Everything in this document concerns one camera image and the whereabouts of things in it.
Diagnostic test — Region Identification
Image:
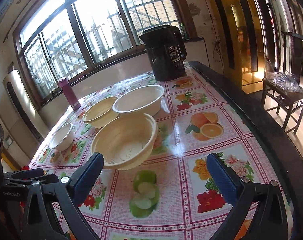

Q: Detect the white standing air conditioner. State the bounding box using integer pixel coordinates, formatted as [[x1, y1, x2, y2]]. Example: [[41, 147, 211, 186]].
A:
[[2, 69, 50, 140]]

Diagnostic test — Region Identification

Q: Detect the magenta thermos bottle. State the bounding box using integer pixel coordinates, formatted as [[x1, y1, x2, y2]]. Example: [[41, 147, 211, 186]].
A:
[[58, 76, 81, 111]]

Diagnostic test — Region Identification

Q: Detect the floral fruit tablecloth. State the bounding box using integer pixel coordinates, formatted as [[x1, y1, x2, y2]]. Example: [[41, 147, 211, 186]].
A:
[[28, 62, 295, 240]]

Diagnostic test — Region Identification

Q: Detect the black electric kettle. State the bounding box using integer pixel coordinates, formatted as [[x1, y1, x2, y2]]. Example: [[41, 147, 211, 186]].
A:
[[139, 25, 187, 81]]

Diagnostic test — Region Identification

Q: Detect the large white bowl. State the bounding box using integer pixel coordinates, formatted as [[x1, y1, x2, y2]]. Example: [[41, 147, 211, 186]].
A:
[[112, 85, 165, 116]]

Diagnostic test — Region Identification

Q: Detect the large cream colander bowl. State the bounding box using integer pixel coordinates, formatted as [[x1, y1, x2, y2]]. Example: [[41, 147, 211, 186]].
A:
[[91, 113, 158, 170]]

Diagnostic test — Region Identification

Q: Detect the small cream colander bowl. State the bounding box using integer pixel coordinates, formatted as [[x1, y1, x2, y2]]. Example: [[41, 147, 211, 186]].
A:
[[83, 96, 118, 128]]

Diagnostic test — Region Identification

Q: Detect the small white bowl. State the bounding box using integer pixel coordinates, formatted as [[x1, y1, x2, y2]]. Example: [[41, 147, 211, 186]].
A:
[[49, 122, 74, 151]]

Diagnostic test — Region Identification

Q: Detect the clear plastic bag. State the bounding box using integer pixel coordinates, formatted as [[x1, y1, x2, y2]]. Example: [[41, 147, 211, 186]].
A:
[[266, 72, 303, 94]]

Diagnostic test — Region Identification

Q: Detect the barred window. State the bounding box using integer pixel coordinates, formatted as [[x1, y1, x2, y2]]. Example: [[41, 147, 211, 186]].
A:
[[14, 0, 185, 106]]

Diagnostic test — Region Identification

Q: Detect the dark wooden chair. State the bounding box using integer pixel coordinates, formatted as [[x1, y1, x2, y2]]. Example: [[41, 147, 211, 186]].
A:
[[261, 31, 303, 134]]

